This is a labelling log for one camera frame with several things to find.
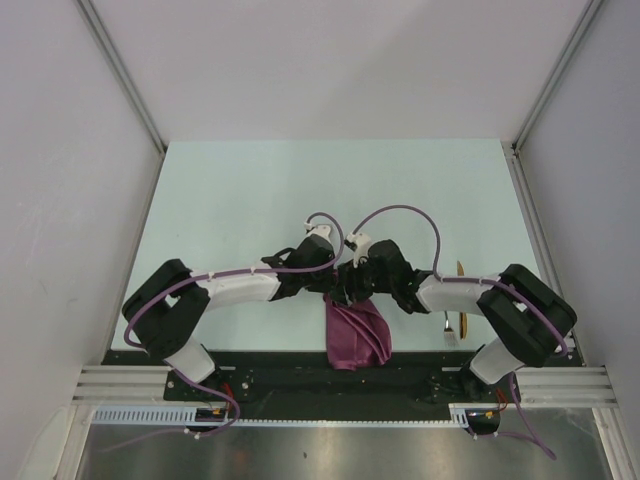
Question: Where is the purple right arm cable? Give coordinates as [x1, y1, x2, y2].
[347, 203, 571, 461]

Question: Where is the right aluminium frame post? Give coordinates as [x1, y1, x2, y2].
[514, 0, 606, 151]

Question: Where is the magenta satin napkin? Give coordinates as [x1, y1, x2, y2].
[323, 294, 392, 371]

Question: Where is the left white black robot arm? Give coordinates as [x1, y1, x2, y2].
[121, 224, 336, 400]

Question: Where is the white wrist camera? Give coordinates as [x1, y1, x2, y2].
[345, 232, 373, 268]
[304, 221, 333, 242]

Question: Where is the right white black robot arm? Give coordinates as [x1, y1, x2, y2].
[332, 240, 577, 401]

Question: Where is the silver metal fork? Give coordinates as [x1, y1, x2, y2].
[443, 311, 459, 349]

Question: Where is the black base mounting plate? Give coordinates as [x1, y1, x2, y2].
[102, 349, 584, 424]

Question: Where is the aluminium front rail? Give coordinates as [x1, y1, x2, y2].
[72, 366, 618, 408]

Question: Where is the gold butter knife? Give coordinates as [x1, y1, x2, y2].
[456, 260, 469, 340]

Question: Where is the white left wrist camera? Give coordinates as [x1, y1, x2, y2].
[304, 221, 333, 242]

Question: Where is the white slotted cable duct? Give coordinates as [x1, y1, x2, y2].
[92, 405, 468, 428]

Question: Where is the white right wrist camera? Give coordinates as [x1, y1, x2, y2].
[345, 232, 373, 268]

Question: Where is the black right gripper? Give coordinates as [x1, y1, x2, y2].
[329, 252, 395, 306]

